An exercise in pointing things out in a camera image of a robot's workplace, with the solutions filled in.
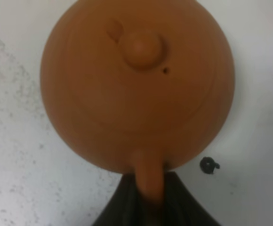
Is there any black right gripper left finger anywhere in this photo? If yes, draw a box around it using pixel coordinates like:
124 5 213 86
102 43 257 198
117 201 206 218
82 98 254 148
93 174 144 226

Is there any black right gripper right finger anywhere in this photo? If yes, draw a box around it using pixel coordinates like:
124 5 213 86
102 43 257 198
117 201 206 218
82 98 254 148
157 171 219 226

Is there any brown clay teapot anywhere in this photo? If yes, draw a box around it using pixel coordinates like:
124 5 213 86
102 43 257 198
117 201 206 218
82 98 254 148
40 0 235 204

